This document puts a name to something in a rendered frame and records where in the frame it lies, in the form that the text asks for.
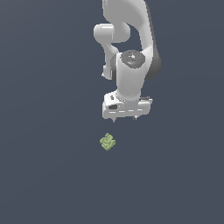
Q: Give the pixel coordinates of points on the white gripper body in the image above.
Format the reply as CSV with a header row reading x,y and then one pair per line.
x,y
125,108

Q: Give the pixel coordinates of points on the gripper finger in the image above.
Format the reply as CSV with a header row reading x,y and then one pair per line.
x,y
135,117
114,120

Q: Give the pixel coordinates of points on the small green blocky object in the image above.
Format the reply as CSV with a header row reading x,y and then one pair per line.
x,y
107,142

